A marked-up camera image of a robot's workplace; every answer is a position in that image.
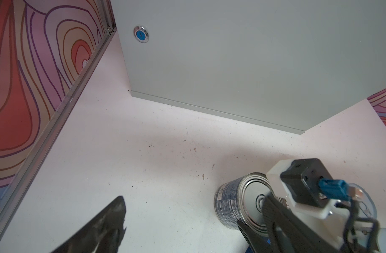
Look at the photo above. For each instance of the light blue labelled can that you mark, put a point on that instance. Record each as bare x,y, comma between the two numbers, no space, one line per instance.
242,199

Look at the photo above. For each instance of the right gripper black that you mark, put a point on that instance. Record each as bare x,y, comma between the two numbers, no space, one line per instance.
286,232

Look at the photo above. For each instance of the blue cabinet lock button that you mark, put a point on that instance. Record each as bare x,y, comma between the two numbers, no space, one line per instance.
141,34

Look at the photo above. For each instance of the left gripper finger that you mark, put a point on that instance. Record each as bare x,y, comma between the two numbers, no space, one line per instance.
103,234

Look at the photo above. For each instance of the grey metal cabinet box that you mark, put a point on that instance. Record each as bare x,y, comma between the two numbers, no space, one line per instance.
286,65

